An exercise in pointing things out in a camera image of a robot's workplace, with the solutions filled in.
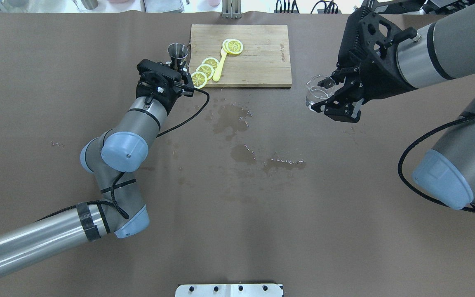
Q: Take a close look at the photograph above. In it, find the lemon slice near spoon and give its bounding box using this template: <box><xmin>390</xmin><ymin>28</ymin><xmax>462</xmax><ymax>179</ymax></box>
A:
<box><xmin>202</xmin><ymin>57</ymin><xmax>219</xmax><ymax>70</ymax></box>

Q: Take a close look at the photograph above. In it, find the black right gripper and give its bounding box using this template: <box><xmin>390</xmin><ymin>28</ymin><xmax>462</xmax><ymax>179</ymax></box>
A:
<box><xmin>311</xmin><ymin>58</ymin><xmax>417</xmax><ymax>123</ymax></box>

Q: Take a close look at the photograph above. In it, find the aluminium frame post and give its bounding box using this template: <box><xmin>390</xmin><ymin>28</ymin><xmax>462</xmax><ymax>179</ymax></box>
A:
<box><xmin>221</xmin><ymin>0</ymin><xmax>242</xmax><ymax>19</ymax></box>

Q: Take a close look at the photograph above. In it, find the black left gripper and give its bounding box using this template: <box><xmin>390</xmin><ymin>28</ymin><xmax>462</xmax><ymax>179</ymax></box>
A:
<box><xmin>136</xmin><ymin>71</ymin><xmax>194</xmax><ymax>113</ymax></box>

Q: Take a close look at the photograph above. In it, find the bamboo cutting board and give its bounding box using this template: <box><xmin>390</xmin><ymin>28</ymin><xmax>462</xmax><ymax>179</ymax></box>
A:
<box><xmin>189</xmin><ymin>24</ymin><xmax>292</xmax><ymax>88</ymax></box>

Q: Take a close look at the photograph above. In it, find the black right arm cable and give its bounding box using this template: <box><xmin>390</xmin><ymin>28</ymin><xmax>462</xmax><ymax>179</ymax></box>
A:
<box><xmin>398</xmin><ymin>108</ymin><xmax>475</xmax><ymax>217</ymax></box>

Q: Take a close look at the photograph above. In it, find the lemon slice in spoon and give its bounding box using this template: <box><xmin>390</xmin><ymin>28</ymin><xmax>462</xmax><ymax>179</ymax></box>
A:
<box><xmin>222</xmin><ymin>39</ymin><xmax>244</xmax><ymax>55</ymax></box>

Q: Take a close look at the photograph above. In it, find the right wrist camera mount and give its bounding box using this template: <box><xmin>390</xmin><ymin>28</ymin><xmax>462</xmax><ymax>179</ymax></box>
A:
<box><xmin>337</xmin><ymin>6</ymin><xmax>418</xmax><ymax>68</ymax></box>

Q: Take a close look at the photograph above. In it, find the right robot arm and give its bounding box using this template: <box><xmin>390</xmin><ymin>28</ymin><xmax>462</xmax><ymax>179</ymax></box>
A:
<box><xmin>306</xmin><ymin>4</ymin><xmax>475</xmax><ymax>214</ymax></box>

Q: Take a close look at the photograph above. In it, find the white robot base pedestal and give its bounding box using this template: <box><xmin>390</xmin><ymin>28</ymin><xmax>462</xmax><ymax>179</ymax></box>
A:
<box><xmin>175</xmin><ymin>283</ymin><xmax>285</xmax><ymax>297</ymax></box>

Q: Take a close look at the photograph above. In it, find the steel double jigger measuring cup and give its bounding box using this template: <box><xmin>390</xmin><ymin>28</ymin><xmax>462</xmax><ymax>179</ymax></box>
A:
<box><xmin>167</xmin><ymin>42</ymin><xmax>189</xmax><ymax>71</ymax></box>

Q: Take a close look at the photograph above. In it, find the clear glass shaker cup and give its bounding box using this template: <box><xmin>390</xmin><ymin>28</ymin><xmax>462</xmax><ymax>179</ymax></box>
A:
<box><xmin>306</xmin><ymin>74</ymin><xmax>337</xmax><ymax>110</ymax></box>

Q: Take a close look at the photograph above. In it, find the lemon slice far end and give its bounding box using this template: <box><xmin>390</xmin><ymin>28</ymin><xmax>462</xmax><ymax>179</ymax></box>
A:
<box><xmin>191</xmin><ymin>71</ymin><xmax>209</xmax><ymax>89</ymax></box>

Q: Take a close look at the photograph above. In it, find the lemon slice middle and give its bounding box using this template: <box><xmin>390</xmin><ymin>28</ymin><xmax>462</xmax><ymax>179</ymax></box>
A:
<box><xmin>196</xmin><ymin>64</ymin><xmax>215</xmax><ymax>80</ymax></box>

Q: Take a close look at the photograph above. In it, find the yellow plastic spoon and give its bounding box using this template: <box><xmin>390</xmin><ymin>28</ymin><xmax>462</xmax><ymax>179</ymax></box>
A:
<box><xmin>212</xmin><ymin>46</ymin><xmax>228</xmax><ymax>82</ymax></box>

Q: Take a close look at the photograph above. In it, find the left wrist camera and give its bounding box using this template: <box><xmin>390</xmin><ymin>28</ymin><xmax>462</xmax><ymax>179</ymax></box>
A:
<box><xmin>137</xmin><ymin>59</ymin><xmax>182</xmax><ymax>83</ymax></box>

